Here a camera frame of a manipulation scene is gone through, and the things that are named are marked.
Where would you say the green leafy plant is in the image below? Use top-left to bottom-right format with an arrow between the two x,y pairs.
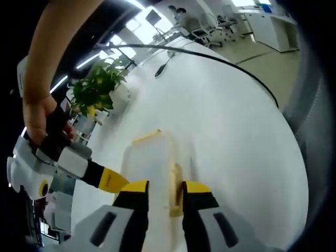
70,58 -> 127,118

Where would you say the computer monitor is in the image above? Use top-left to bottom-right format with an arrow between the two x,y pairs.
145,8 -> 161,24

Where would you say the small black device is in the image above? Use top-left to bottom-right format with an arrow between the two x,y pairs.
154,62 -> 168,78

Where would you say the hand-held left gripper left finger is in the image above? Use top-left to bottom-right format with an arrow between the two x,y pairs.
71,179 -> 151,252

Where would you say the white cabinet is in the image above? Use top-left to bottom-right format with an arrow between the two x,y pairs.
246,4 -> 300,54

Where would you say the black cable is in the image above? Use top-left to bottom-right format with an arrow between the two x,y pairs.
94,43 -> 279,108

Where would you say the white plant pot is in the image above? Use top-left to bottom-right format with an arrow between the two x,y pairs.
108,83 -> 132,106

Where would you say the clear plastic box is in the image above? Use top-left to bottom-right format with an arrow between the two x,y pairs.
121,129 -> 185,219

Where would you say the white worn device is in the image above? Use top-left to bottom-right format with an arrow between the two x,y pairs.
16,56 -> 29,98

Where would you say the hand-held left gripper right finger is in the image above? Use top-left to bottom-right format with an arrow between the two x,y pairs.
181,180 -> 253,252

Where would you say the white office chair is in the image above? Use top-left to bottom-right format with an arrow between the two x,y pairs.
193,12 -> 238,48

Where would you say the person's right hand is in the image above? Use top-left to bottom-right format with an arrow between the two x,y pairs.
23,93 -> 77,148

